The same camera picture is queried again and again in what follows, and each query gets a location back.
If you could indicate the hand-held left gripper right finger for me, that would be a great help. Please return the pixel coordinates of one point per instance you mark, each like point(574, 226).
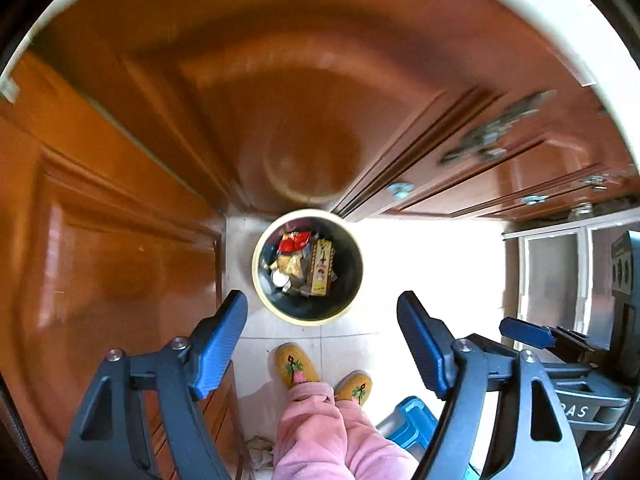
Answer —
point(425, 345)

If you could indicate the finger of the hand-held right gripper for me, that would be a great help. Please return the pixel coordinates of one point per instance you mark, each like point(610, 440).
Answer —
point(525, 331)
point(575, 371)

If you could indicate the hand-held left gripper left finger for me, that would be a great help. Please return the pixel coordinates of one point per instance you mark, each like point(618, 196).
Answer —
point(220, 345)

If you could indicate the dark blue trash bin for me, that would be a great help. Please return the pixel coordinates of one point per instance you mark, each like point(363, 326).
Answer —
point(347, 260)

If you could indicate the red snack packet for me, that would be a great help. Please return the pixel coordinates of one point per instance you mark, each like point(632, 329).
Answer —
point(290, 245)

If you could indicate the large yellow box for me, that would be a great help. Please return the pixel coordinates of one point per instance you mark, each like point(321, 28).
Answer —
point(322, 267)

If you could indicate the white framed glass door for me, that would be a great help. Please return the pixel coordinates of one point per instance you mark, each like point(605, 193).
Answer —
point(555, 270)

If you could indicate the blue plastic stool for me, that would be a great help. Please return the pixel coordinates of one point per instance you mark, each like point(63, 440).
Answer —
point(412, 420)

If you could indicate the beige rag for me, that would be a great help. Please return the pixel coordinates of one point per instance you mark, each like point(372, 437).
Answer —
point(257, 452)

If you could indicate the pale blue cabinet knob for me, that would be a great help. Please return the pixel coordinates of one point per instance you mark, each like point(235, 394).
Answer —
point(398, 189)
point(534, 199)

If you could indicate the pink trousers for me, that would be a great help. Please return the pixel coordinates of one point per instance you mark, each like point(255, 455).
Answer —
point(325, 440)

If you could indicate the brown wooden cabinet door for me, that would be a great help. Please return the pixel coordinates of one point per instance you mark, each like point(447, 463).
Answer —
point(100, 260)
point(450, 185)
point(275, 110)

